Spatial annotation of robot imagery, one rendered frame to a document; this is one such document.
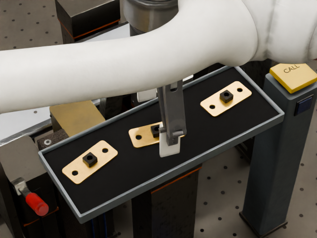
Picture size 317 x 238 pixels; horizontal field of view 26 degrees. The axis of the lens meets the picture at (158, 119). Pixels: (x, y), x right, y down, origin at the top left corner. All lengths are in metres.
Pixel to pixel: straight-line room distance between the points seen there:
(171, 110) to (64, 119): 0.34
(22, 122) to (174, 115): 0.47
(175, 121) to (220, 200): 0.65
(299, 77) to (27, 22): 1.01
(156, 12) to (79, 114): 0.42
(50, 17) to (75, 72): 1.35
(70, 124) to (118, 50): 0.57
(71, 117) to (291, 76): 0.39
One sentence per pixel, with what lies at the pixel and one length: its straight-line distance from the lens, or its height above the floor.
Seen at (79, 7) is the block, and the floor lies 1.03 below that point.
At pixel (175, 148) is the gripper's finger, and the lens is 1.01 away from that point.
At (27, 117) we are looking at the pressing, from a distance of 1.33.
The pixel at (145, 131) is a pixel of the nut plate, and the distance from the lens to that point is 1.07.
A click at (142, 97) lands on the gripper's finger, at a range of 1.08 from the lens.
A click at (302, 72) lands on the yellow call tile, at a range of 1.19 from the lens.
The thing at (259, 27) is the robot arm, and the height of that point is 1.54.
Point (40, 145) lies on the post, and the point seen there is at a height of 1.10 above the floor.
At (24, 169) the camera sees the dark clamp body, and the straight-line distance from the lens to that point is 1.15.
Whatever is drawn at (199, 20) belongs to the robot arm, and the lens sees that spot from 0.67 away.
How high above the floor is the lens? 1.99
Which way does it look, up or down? 49 degrees down
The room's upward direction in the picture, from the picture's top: straight up
